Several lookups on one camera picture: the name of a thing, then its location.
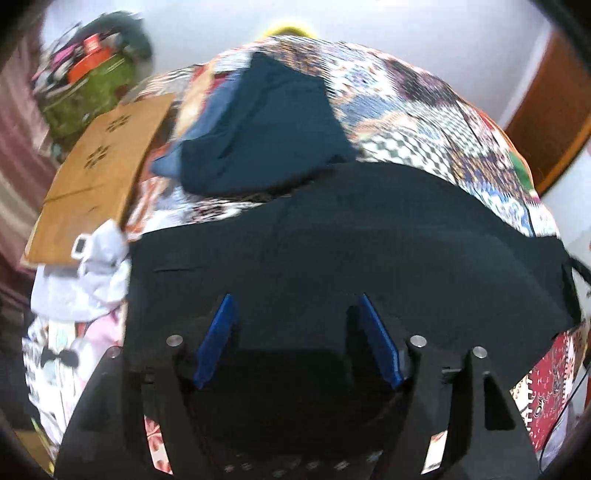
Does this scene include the blue cloth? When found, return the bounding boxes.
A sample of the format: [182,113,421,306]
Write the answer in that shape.
[151,76,241,178]

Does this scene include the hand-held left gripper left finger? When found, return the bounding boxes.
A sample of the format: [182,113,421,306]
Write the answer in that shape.
[54,293,241,480]

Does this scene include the patchwork printed blanket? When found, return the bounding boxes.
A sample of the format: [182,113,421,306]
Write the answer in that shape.
[21,36,591,480]

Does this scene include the pile of mixed clothes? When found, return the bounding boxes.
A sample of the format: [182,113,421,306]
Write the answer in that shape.
[31,23,93,95]

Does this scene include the orange box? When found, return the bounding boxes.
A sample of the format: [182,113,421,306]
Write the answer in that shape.
[67,50,116,85]

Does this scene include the green fabric bag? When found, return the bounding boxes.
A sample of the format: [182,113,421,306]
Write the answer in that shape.
[44,51,139,139]

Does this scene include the black pants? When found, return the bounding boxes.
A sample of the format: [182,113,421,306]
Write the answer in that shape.
[128,161,583,462]

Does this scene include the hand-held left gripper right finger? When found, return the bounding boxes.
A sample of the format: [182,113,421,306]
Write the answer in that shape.
[346,293,541,480]

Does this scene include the wooden lap desk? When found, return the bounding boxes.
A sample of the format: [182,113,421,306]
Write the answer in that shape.
[25,92,178,266]

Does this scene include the yellow foam tube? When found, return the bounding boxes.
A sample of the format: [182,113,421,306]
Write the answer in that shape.
[263,21,319,40]

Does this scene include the white cloth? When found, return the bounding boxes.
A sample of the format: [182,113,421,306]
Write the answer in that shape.
[30,219,132,321]

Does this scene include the wooden door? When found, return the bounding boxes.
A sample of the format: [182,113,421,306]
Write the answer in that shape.
[505,28,591,197]

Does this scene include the dark teal folded pants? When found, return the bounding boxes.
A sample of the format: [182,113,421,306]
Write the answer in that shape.
[180,52,360,197]

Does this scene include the pink striped curtain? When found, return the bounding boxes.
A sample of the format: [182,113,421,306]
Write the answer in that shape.
[0,14,63,315]

